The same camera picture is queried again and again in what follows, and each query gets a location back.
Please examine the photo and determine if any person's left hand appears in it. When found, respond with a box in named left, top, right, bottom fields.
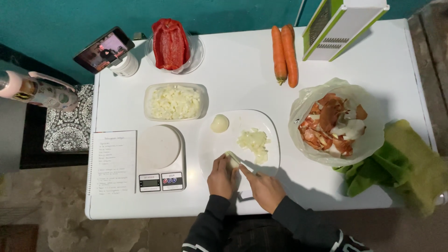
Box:
left=207, top=153, right=241, bottom=200

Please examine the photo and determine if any person's right hand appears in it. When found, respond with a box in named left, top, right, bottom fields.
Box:
left=239, top=164, right=286, bottom=214

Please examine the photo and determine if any onion piece being cut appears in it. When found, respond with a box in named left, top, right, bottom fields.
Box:
left=225, top=151, right=242, bottom=169

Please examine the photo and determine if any kitchen knife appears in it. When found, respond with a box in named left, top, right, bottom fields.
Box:
left=229, top=153, right=258, bottom=177

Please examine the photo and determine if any white square plate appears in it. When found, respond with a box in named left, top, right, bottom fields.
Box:
left=198, top=109, right=281, bottom=182

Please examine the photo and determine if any pile of chopped onion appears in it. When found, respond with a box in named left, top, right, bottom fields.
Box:
left=237, top=128, right=271, bottom=165

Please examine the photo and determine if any peeled onion half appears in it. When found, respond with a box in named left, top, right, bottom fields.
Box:
left=210, top=114, right=230, bottom=134

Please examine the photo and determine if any white kitchen scale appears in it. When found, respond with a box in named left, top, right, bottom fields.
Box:
left=136, top=125, right=186, bottom=193

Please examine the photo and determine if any clear container of diced onion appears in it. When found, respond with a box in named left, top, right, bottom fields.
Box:
left=144, top=83, right=208, bottom=122

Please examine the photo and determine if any clear glass bowl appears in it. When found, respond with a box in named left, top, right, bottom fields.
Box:
left=145, top=31, right=205, bottom=75

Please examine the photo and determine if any plastic bag of onion peels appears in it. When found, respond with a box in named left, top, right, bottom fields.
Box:
left=288, top=77, right=385, bottom=167

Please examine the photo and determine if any spiral recipe notebook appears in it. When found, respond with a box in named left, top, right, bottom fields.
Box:
left=86, top=130, right=137, bottom=196

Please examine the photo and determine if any orange carrot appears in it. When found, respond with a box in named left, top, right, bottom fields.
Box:
left=281, top=24, right=299, bottom=89
left=271, top=25, right=288, bottom=86

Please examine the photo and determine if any red bell pepper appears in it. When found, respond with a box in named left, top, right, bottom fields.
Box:
left=152, top=18, right=191, bottom=71

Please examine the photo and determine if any white jar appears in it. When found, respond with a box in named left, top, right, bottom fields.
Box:
left=108, top=52, right=139, bottom=77

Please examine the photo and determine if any patterned cushion chair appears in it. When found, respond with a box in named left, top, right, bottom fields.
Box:
left=20, top=83, right=94, bottom=170

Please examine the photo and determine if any black smartphone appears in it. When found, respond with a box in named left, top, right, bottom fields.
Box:
left=73, top=27, right=136, bottom=75

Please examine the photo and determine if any green cloth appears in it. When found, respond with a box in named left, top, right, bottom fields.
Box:
left=332, top=119, right=448, bottom=217

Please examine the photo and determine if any green white box grater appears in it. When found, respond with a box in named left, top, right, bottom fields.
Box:
left=302, top=0, right=390, bottom=62

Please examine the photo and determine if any pink patterned water bottle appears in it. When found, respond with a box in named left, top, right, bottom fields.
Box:
left=0, top=70, right=79, bottom=112

